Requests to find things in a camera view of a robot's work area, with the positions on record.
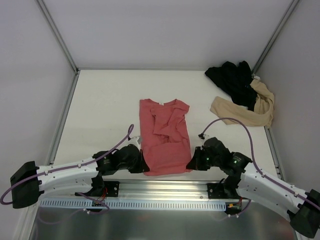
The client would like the pink t shirt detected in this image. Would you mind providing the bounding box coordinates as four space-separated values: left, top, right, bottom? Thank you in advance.
139 99 192 177

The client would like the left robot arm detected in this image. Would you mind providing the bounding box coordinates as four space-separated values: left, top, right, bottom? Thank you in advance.
10 144 150 209

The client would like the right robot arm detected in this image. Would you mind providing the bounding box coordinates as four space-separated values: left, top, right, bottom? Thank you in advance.
187 133 320 239

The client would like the beige t shirt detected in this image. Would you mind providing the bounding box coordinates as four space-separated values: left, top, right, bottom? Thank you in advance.
210 77 275 128

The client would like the black t shirt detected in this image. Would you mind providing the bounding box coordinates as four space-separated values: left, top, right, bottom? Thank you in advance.
204 61 257 111

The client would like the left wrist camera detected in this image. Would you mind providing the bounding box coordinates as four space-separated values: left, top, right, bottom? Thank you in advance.
130 135 142 149

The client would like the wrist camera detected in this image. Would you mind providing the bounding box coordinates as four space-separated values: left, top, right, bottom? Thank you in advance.
198 133 210 141
130 135 142 149

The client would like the aluminium front rail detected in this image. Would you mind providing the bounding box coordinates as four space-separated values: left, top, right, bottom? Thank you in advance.
74 177 253 202

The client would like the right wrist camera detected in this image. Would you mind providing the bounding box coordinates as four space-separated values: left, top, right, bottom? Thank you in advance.
198 133 210 141

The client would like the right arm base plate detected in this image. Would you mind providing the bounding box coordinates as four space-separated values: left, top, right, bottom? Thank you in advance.
206 183 240 199

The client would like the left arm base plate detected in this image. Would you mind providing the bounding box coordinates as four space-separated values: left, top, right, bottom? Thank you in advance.
102 180 120 198

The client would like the white slotted cable duct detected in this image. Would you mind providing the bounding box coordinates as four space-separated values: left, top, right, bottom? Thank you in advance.
39 198 227 212

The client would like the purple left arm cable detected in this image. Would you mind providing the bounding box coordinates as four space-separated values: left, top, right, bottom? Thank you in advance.
0 123 136 225

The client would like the left aluminium frame post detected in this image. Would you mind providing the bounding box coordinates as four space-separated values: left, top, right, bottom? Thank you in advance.
35 0 79 74

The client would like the aluminium frame post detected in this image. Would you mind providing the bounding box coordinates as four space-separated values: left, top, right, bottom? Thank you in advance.
251 0 301 75
35 0 79 74

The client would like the right aluminium frame post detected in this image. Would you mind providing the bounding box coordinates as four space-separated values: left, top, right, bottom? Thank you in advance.
251 0 301 75

